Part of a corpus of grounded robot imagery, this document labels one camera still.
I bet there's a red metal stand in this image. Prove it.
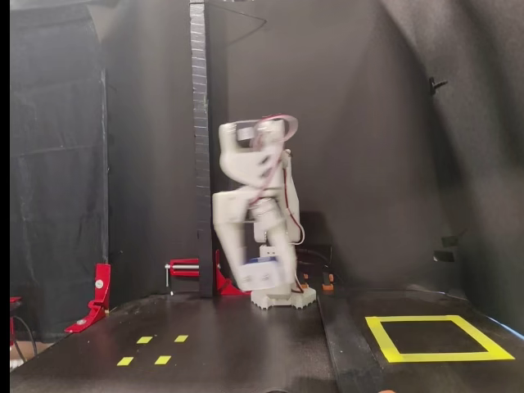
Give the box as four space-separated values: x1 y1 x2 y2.
10 296 22 349

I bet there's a small black clip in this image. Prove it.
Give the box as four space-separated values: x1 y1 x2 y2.
428 75 449 96

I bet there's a red white black servo wire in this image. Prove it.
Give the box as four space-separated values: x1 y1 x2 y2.
253 115 300 142

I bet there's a black cable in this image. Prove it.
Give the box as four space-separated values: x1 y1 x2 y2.
10 314 38 364
298 245 347 288

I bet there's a red screw clamp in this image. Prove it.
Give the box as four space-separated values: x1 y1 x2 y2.
165 256 201 288

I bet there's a red triangular corner bracket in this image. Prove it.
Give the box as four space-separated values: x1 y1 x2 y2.
215 248 254 296

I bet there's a black fabric curtain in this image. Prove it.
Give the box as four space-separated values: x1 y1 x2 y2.
10 0 110 341

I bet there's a black backdrop sheet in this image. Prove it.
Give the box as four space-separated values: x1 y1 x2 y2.
102 0 524 304

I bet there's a long black table strip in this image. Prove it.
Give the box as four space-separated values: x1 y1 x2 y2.
317 292 392 393

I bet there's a tall black foam post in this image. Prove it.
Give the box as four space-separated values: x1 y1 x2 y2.
189 0 215 299

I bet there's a red bracket with two bolts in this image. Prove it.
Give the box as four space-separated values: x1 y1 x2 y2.
64 263 112 334

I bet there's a blue and white power adapter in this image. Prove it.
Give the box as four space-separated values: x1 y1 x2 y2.
236 255 288 292

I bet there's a thin black wire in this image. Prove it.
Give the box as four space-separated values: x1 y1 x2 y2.
212 0 268 44

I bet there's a yellow tape square outline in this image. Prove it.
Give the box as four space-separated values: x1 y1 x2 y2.
364 314 516 364

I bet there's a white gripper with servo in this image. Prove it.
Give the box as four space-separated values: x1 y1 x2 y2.
211 190 300 287

